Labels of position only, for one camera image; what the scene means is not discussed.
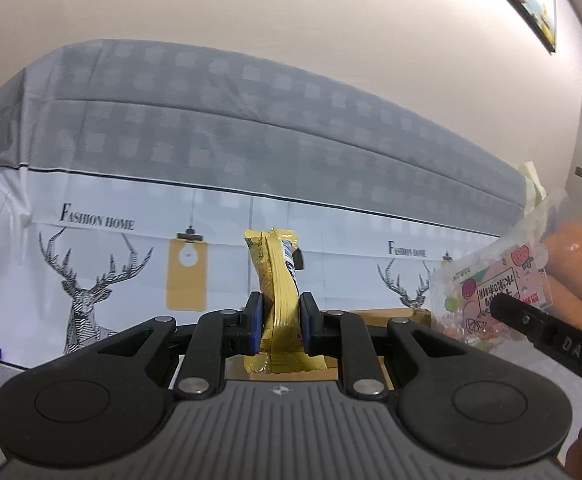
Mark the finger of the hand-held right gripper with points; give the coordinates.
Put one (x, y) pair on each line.
(521, 317)

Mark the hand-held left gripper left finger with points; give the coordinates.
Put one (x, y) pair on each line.
(254, 321)

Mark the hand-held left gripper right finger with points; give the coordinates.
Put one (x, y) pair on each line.
(307, 322)

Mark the yellow snack packet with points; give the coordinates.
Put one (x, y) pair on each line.
(281, 300)

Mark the pink clear candy bag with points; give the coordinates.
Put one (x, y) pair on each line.
(496, 275)

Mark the brown cardboard box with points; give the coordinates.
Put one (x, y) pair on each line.
(396, 316)

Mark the cream cloth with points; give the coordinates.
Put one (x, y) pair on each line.
(532, 182)

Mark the grey deer-print bedsheet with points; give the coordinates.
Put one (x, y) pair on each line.
(171, 125)

